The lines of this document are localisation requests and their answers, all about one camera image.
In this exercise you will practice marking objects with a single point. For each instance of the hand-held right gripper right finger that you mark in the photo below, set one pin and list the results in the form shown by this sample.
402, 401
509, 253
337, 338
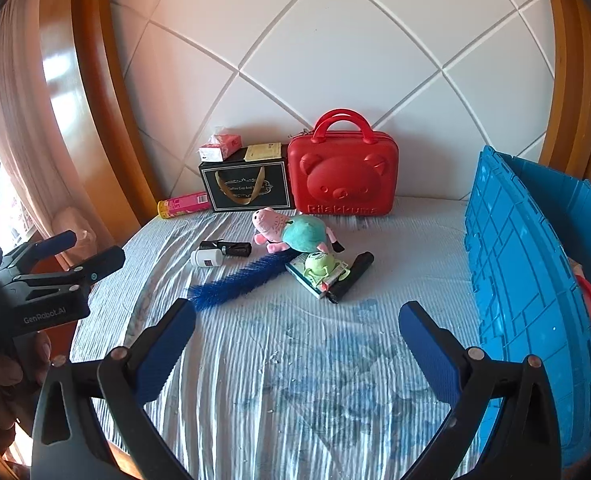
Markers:
428, 355

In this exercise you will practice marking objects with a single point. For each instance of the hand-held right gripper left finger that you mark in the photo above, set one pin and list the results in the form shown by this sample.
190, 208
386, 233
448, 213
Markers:
168, 355

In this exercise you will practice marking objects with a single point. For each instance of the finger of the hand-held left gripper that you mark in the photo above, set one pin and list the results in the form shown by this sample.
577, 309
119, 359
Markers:
58, 241
105, 260

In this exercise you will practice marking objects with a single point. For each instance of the blue plastic crate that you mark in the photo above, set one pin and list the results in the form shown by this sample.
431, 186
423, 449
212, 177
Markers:
520, 285

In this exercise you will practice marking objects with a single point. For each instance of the person's left hand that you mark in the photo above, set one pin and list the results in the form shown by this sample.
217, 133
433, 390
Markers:
5, 380

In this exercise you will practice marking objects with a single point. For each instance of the pink cylindrical can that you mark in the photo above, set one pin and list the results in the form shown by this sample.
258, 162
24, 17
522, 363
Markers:
183, 206

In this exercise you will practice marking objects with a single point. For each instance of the blue feather brush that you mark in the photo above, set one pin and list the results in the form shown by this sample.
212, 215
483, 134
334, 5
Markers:
235, 282

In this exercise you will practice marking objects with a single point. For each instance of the white jar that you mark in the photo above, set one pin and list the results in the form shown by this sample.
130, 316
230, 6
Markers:
206, 259

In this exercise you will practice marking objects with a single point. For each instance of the pink curtain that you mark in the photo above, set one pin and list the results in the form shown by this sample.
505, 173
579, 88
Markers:
30, 135

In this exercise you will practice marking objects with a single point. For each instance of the black folding umbrella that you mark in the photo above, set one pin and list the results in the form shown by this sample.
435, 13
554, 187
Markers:
350, 277

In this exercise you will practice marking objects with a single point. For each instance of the striped light blue bedsheet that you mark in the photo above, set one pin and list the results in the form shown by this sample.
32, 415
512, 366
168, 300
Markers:
285, 385

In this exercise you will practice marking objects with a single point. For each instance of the black spray bottle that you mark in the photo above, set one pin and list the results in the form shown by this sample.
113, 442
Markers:
230, 248

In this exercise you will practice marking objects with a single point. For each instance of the green frog plush toy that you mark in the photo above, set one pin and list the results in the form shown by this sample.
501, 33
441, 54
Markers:
320, 262

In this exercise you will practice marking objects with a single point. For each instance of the green and white flat box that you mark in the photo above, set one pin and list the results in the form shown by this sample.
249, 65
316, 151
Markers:
303, 275

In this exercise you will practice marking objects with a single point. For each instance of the black gift box gold ribbon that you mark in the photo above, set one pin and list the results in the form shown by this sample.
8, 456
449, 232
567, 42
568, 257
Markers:
248, 190

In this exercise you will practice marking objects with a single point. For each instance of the small pink tissue pack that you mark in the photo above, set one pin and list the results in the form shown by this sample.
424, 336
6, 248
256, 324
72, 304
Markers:
220, 147

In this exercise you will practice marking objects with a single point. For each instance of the yellow flat card box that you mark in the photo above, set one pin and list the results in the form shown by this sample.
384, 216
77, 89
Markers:
263, 152

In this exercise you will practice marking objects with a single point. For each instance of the red bear suitcase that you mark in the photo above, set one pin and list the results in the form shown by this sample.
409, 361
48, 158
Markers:
343, 175

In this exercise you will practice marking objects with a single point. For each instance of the padded headboard with wooden frame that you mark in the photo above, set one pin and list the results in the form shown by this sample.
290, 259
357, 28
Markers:
325, 50

